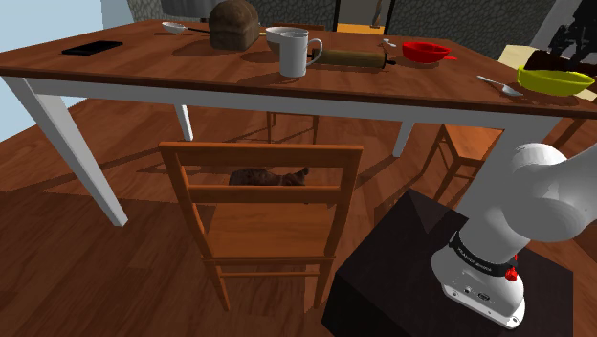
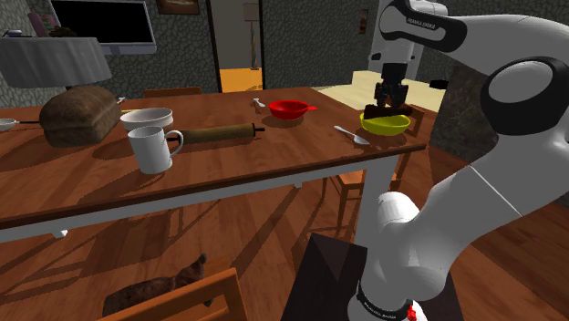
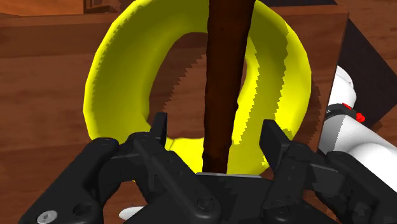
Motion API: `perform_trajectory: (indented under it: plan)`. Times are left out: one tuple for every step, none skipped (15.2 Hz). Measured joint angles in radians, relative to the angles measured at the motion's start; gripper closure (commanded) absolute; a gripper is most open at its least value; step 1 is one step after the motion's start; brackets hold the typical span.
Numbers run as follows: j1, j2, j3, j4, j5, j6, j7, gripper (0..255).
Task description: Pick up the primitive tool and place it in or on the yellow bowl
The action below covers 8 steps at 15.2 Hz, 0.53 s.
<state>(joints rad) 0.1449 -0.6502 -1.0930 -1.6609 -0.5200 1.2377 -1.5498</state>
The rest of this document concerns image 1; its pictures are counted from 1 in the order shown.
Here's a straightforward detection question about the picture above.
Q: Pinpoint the silver spoon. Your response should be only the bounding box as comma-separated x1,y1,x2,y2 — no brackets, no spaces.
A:
476,75,524,98

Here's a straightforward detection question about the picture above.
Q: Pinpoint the wooden rolling pin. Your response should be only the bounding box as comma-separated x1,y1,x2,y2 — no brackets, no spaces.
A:
306,48,397,70

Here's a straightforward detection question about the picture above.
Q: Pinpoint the dark houseplant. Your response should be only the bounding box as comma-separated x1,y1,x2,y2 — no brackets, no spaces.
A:
547,0,597,66

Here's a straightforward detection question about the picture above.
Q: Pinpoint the brown loaf of bread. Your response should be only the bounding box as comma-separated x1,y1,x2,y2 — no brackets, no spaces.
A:
208,0,260,52

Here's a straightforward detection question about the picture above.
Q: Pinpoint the white mug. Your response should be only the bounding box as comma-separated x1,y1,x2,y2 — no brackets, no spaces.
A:
278,30,324,79

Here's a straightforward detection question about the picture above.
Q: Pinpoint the black phone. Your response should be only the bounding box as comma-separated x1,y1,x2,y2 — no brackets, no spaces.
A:
61,40,124,57

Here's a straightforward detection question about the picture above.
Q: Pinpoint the red bowl with handle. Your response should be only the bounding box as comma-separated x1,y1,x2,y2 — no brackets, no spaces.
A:
402,40,458,64

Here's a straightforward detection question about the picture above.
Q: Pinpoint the wooden slat-back chair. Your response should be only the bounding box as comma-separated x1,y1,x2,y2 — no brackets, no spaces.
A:
158,141,365,312

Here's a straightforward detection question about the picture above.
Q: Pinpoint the white bowl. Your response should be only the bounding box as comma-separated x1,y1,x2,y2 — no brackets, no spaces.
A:
265,26,309,56

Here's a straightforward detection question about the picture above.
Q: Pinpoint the yellow-green bowl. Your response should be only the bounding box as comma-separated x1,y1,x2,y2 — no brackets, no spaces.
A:
516,64,596,98

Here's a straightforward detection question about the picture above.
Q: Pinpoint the dark robot stand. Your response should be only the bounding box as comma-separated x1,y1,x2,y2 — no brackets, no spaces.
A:
321,189,575,337

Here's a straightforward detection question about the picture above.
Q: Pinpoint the brown furry cat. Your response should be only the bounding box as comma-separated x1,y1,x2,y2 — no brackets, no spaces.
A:
228,167,310,187

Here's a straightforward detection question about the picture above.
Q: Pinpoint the wooden table with white legs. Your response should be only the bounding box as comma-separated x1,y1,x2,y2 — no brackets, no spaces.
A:
0,18,597,228

